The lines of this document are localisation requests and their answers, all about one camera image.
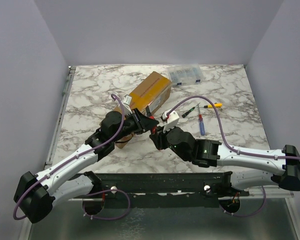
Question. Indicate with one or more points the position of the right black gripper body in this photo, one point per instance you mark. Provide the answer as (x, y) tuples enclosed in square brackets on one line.
[(157, 139)]

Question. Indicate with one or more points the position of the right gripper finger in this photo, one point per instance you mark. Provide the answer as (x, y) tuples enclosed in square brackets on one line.
[(160, 130), (154, 136)]

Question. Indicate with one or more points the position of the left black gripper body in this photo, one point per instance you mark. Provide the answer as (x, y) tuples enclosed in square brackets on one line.
[(132, 121)]

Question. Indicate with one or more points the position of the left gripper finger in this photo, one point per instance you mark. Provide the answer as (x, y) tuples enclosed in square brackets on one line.
[(140, 131), (142, 121)]

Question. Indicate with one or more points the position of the brown cardboard express box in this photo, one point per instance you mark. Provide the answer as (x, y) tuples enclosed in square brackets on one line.
[(151, 94)]

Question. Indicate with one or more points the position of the red utility knife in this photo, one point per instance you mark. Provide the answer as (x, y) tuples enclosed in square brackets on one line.
[(150, 116)]

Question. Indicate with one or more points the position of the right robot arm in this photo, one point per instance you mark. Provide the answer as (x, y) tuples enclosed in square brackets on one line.
[(279, 167)]

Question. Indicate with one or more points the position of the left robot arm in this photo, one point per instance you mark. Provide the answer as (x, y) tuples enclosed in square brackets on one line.
[(37, 193)]

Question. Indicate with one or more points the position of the green black screwdriver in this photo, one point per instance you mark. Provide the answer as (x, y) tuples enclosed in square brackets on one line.
[(189, 111)]

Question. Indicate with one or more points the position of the blue red screwdriver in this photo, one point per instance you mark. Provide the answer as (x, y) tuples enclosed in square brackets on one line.
[(201, 123)]

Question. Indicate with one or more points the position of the clear plastic screw organizer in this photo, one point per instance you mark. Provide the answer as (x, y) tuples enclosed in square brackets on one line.
[(189, 74)]

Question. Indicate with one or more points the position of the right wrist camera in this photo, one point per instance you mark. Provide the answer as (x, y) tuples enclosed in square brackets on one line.
[(170, 120)]

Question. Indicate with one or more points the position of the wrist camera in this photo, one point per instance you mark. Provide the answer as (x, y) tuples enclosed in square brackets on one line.
[(126, 105), (170, 120)]

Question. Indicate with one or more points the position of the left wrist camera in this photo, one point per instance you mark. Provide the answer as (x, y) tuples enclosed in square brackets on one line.
[(126, 105)]

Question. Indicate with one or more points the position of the yellow handled screwdriver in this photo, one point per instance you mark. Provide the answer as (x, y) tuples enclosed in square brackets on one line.
[(210, 106)]

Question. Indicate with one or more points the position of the black mounting rail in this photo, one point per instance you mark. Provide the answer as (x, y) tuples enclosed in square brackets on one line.
[(117, 190)]

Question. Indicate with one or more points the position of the aluminium frame rail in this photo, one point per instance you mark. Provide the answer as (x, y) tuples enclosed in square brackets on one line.
[(165, 193)]

